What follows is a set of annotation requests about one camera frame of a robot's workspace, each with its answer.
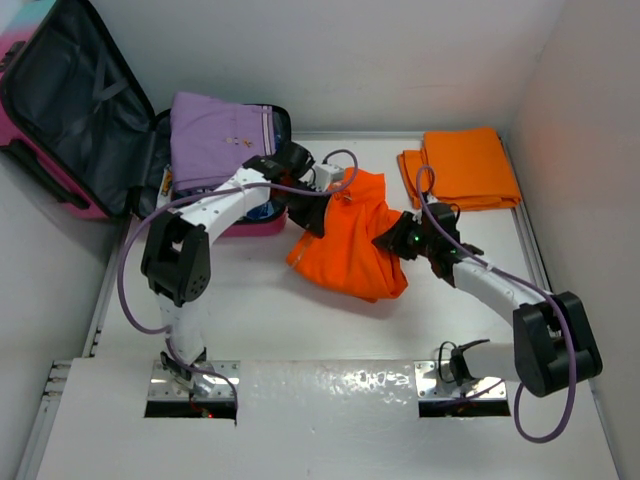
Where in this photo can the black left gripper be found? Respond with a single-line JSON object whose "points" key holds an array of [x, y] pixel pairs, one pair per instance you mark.
{"points": [[311, 217]]}

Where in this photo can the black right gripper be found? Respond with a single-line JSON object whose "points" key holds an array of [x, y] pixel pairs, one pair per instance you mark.
{"points": [[393, 238]]}

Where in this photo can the blue white patterned shorts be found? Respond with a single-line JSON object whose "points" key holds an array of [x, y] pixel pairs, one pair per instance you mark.
{"points": [[261, 212]]}

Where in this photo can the orange polo shirt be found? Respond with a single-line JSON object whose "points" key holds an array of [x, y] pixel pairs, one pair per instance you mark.
{"points": [[345, 260]]}

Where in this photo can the orange cloth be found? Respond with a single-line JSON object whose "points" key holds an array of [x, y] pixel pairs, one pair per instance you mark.
{"points": [[471, 168]]}

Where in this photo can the purple shirt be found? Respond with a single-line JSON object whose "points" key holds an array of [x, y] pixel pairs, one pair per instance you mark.
{"points": [[211, 139]]}

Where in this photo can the pink suitcase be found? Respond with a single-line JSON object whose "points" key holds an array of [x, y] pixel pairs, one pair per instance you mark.
{"points": [[75, 117]]}

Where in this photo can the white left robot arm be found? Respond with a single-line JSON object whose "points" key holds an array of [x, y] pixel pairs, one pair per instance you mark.
{"points": [[176, 258]]}

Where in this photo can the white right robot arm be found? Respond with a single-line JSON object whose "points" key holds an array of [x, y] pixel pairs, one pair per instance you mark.
{"points": [[553, 344]]}

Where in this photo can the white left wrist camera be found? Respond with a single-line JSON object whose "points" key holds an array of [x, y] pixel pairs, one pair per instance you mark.
{"points": [[325, 175]]}

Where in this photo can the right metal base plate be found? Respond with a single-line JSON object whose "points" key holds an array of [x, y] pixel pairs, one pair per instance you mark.
{"points": [[435, 383]]}

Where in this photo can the metal base plate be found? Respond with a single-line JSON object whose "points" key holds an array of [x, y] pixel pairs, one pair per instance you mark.
{"points": [[435, 383], [166, 386]]}

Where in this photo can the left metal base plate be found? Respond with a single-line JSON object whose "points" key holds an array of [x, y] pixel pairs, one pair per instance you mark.
{"points": [[166, 386]]}

